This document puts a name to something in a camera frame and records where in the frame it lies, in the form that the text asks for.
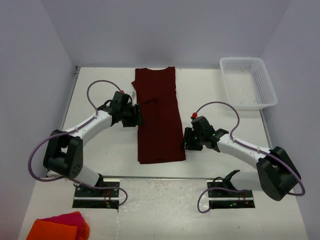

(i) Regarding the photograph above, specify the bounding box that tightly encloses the orange folded t-shirt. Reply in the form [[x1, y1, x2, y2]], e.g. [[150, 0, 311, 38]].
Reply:
[[26, 218, 90, 240]]

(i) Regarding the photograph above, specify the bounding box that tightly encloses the dark red t-shirt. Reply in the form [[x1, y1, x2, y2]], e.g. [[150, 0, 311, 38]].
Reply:
[[131, 67, 186, 164]]

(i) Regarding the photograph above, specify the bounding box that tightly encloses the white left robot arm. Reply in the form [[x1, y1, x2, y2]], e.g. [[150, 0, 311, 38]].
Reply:
[[43, 91, 144, 197]]

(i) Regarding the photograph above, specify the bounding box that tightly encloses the pink folded t-shirt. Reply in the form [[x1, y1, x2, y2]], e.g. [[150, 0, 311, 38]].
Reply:
[[42, 211, 84, 227]]

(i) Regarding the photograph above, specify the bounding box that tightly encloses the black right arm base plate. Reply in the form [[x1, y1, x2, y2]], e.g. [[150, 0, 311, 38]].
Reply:
[[207, 170, 256, 210]]

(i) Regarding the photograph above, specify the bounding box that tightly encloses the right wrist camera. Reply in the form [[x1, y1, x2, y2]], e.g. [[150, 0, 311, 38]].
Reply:
[[190, 112, 198, 121]]

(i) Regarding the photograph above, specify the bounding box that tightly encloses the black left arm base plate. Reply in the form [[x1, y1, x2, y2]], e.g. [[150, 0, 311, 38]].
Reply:
[[72, 178, 120, 210]]

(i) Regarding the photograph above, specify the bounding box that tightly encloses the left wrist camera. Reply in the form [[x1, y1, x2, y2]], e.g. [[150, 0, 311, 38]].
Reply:
[[120, 90, 136, 99]]

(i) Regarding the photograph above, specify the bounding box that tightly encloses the white plastic basket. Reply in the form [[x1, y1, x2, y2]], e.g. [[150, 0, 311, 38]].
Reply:
[[219, 57, 278, 111]]

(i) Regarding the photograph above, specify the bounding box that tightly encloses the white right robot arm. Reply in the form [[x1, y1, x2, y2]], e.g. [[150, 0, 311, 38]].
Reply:
[[183, 116, 306, 201]]

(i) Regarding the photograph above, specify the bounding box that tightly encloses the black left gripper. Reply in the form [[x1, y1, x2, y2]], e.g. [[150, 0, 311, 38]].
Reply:
[[120, 103, 144, 127]]

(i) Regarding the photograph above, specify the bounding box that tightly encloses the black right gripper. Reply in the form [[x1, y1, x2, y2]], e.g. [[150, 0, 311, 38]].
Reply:
[[180, 127, 205, 152]]

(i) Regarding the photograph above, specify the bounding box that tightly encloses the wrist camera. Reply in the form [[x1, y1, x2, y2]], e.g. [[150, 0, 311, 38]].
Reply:
[[120, 90, 136, 99], [190, 112, 198, 121]]

